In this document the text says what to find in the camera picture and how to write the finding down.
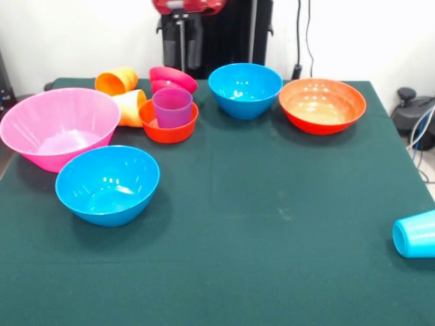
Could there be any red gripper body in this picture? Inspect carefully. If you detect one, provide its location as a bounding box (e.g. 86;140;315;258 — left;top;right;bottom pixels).
152;0;226;16

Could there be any purple cup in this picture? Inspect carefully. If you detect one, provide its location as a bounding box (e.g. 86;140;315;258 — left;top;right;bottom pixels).
152;87;194;129

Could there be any yellow cup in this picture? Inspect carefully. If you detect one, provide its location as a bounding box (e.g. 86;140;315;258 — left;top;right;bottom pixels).
111;88;148;128

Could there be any white cable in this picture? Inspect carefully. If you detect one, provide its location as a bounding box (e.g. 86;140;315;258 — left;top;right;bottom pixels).
406;105;435;184

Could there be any black equipment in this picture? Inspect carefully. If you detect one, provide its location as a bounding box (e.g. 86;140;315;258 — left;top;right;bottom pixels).
0;50;15;113

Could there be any light blue cup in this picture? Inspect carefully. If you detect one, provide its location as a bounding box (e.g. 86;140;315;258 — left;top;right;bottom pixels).
391;209;435;259

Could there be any small orange bowl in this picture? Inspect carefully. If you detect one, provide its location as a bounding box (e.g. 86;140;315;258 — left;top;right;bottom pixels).
138;98;199;144

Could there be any blue cable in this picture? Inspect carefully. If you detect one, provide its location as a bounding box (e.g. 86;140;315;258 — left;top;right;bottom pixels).
409;108;435;151

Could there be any orange cup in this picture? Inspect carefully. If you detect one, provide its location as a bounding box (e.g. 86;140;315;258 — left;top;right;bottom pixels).
94;66;139;96

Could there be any black wall cable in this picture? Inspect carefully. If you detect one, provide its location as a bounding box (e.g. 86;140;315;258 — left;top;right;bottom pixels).
292;0;326;82

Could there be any small crimson bowl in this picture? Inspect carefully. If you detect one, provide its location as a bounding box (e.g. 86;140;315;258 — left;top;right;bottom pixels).
149;66;198;95

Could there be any large pink bowl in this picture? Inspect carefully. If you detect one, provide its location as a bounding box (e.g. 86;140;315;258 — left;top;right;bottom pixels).
0;87;122;173

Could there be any dark green table cloth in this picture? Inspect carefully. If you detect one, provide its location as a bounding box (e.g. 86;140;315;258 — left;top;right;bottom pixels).
0;77;435;326

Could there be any large orange bowl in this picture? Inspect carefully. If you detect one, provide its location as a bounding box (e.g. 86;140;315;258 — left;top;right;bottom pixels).
279;77;367;136

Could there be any blue bowl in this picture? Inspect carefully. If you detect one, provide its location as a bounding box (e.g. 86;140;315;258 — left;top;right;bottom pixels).
55;145;161;228
207;62;283;120

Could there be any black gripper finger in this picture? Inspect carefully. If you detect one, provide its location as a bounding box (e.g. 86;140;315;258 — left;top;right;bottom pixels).
163;16;177;68
187;19;202;69

